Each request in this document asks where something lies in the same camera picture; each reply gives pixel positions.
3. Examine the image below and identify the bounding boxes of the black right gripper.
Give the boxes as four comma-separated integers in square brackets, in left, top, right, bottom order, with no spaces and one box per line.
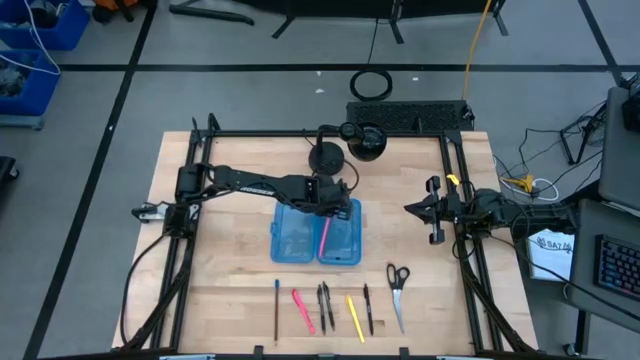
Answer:
[403,175,472,246]

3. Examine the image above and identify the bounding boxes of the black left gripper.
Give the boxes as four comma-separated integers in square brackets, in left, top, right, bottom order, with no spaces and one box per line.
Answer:
[315,177,354,223]

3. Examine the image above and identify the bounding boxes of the thin pink pen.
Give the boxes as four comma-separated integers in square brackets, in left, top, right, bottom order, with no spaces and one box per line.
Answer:
[318,215,333,259]

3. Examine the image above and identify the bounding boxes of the blue plastic supply box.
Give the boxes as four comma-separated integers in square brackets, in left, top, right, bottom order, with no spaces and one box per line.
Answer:
[269,197,363,267]

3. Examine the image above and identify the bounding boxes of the black grip ballpoint pen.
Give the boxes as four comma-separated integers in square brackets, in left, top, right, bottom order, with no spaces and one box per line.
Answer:
[316,284,328,337]
[321,280,337,333]

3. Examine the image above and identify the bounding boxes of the black handled scissors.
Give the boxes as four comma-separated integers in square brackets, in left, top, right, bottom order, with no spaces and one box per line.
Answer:
[385,263,412,335]

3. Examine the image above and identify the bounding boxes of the slim black marker pen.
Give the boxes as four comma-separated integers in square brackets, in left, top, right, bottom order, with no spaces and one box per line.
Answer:
[362,283,375,337]

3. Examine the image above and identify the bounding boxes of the pink highlighter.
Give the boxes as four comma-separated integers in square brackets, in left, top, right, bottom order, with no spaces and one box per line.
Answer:
[291,288,317,336]

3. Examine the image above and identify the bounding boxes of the yellow highlighter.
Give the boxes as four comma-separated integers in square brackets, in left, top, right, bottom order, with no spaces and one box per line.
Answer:
[345,294,367,345]

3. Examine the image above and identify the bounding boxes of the brown pencil blue eraser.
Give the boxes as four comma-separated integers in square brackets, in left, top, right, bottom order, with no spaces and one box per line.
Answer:
[272,278,281,344]

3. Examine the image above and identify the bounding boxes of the black desk lamp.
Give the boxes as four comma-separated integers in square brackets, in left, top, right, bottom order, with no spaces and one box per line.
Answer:
[308,121,389,178]

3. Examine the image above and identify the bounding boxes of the yellow power plug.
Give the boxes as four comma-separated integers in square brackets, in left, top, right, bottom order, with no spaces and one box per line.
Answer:
[500,173,536,194]

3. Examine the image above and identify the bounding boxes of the white printed paper bag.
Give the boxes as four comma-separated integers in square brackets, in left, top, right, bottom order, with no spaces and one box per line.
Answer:
[526,228,577,283]

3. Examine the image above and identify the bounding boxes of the grey desk top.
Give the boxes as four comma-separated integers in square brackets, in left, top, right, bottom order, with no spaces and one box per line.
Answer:
[564,198,640,332]
[597,85,640,212]

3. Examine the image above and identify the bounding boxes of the black computer keyboard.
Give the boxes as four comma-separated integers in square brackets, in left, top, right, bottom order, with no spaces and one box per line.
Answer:
[593,233,640,303]

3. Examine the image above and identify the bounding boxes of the black metal floor bar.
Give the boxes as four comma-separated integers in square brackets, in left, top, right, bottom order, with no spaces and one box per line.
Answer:
[168,3,256,27]

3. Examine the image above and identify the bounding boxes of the orange black bag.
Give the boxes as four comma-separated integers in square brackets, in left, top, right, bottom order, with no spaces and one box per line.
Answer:
[92,0,158,25]

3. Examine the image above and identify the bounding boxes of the blue storage bin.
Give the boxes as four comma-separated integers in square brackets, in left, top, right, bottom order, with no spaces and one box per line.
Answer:
[0,48,63,118]
[0,0,92,52]

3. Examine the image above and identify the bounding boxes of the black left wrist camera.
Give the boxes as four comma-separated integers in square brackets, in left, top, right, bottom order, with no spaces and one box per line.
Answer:
[329,183,353,211]

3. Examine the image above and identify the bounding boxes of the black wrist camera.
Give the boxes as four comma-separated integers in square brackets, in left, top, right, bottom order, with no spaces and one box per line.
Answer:
[329,183,353,211]
[446,190,470,222]

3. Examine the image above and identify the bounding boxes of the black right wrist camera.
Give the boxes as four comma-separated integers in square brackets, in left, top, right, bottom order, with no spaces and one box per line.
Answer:
[446,190,470,222]

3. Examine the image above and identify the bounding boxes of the black aluminium table frame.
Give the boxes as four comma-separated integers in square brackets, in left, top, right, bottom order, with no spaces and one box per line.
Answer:
[112,113,539,360]

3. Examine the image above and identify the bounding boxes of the coiled black cable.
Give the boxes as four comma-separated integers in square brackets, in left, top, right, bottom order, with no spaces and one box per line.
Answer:
[349,17,395,103]

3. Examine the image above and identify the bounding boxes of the yellow hanging cable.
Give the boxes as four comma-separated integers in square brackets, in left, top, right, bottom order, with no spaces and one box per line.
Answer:
[460,0,494,101]

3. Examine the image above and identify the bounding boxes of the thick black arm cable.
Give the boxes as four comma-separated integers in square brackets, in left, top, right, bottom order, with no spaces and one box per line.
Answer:
[119,230,171,347]

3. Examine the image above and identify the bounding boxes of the white cable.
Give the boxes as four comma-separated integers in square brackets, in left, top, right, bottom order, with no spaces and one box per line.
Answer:
[0,0,64,77]

